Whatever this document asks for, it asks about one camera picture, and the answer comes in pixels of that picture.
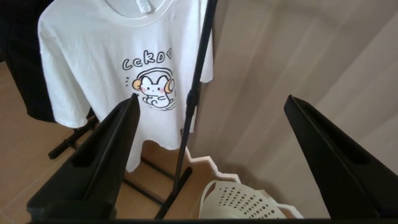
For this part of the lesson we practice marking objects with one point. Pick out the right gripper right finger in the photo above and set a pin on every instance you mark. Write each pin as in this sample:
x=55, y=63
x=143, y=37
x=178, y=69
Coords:
x=348, y=168

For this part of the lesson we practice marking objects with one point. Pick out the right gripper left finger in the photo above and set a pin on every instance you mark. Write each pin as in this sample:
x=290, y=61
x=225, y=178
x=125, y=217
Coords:
x=99, y=168

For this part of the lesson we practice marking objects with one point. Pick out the white printed T-shirt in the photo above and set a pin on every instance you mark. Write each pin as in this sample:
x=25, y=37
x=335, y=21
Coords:
x=93, y=46

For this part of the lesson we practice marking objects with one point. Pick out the black shorts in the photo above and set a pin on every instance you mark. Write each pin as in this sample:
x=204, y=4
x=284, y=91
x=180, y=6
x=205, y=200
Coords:
x=25, y=62

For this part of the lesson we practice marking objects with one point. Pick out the white laundry basket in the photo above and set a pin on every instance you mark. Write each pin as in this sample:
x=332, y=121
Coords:
x=242, y=199

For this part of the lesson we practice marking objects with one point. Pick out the black clothes rack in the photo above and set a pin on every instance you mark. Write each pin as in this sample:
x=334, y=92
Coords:
x=200, y=62

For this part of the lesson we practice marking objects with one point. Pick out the beige curtain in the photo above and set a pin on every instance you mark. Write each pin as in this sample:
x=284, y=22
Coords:
x=295, y=62

